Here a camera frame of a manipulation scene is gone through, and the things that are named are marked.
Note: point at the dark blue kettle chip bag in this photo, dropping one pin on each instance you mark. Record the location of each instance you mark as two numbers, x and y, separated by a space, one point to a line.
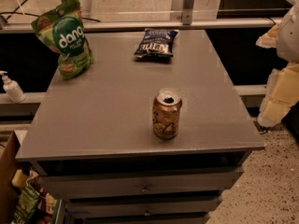
156 43

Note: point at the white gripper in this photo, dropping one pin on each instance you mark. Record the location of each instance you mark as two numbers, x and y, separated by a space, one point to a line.
290 36

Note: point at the brown cardboard box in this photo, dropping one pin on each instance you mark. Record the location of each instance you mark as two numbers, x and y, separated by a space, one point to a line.
8 167

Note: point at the metal frame rail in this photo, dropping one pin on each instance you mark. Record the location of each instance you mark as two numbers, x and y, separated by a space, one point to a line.
136 15

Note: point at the green snack bag in box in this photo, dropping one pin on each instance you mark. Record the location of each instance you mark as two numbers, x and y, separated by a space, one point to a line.
26 205

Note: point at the green rice chip bag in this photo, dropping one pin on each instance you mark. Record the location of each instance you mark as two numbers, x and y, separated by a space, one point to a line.
61 30

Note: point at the grey drawer cabinet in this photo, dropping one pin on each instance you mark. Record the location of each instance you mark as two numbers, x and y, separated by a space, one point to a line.
93 144

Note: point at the white pump bottle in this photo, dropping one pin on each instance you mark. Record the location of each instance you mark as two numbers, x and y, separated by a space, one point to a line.
12 88

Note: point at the orange soda can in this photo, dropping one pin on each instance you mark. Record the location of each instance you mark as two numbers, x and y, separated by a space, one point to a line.
166 112

